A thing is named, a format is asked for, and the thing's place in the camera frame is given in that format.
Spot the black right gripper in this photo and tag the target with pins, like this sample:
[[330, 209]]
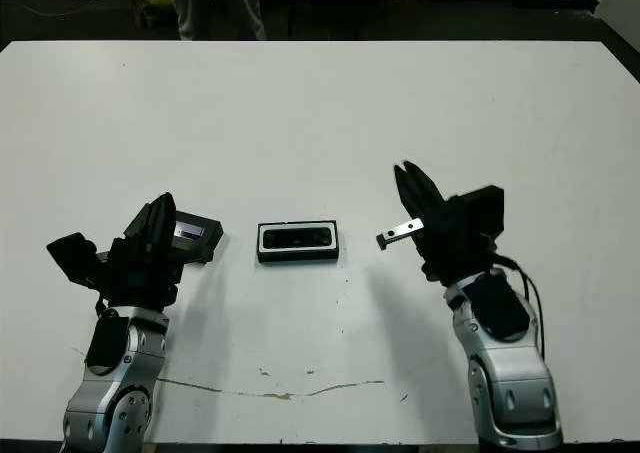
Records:
[[450, 253]]

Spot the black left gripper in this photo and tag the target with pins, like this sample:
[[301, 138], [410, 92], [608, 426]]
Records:
[[140, 278]]

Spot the black box lid blue label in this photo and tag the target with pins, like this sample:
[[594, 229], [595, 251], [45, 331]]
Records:
[[205, 245]]

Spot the slim black camera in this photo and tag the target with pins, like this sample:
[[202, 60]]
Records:
[[297, 237]]

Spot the black box base white inlay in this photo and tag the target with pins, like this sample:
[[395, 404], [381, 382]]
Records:
[[300, 256]]

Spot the yellow green plant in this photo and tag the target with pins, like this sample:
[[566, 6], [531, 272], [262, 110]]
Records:
[[150, 0]]

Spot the person legs grey trousers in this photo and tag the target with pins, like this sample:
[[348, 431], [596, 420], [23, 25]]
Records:
[[220, 3]]

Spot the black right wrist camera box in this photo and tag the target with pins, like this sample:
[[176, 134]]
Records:
[[482, 213]]

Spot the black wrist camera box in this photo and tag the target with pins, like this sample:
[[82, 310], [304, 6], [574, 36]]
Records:
[[482, 213], [72, 259]]

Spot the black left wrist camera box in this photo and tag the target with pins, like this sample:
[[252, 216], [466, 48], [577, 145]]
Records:
[[72, 259]]

